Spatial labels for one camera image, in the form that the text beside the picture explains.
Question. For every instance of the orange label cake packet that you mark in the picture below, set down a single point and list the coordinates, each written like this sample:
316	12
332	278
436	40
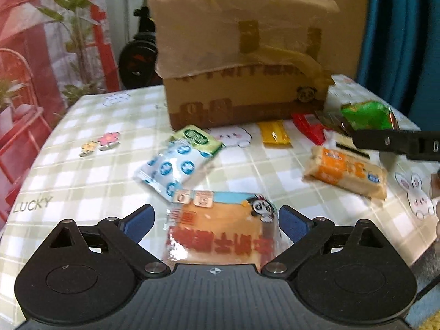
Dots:
343	170

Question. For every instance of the green white snack packet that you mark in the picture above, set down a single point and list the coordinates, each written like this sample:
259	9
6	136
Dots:
197	137

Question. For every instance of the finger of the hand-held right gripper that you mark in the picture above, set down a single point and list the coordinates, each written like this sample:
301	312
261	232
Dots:
388	141

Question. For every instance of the person's right hand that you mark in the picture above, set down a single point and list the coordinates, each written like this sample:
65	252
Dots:
437	189

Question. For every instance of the orange bread packet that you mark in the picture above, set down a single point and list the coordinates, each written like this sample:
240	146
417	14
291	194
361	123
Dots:
220	233

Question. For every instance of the black exercise bike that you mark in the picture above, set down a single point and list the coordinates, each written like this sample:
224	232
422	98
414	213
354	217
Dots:
137	55

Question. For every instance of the red snack packet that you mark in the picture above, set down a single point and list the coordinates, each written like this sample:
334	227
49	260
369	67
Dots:
307	123

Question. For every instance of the teal curtain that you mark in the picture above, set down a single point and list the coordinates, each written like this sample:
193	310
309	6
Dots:
398	41

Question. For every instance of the yellow snack packet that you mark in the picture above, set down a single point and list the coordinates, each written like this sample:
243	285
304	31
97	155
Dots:
275	134

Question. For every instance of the blue dotted white packet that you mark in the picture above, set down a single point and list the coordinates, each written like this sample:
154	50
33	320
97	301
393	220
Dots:
172	168

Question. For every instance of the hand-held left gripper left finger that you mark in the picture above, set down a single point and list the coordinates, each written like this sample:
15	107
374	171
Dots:
139	225

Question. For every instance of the printed backdrop cloth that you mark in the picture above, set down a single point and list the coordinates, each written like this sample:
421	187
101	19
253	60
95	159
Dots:
27	24

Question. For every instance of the brown cardboard box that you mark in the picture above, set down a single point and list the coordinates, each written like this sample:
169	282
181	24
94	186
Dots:
240	103

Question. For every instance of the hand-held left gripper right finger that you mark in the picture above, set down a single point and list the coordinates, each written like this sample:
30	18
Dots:
292	225

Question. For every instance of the bright green snack packet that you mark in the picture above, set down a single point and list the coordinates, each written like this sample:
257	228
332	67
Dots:
367	114

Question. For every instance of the translucent plastic liner bag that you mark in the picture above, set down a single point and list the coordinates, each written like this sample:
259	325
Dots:
206	24

